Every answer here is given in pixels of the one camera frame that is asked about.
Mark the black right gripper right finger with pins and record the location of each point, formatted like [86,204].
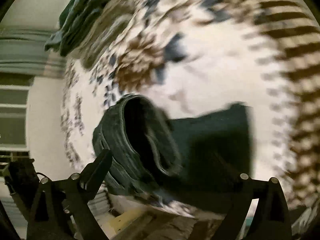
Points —
[271,218]

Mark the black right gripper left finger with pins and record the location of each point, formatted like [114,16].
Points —
[60,204]

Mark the dark blue denim jeans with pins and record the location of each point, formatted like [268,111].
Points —
[158,160]

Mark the green striped folded blankets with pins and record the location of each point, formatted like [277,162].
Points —
[22,52]

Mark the dark green folded clothes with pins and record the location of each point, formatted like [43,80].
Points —
[75,23]

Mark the white floral bed blanket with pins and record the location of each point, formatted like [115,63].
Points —
[193,57]

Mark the yellow wooden bed frame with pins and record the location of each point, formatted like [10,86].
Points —
[126,225]

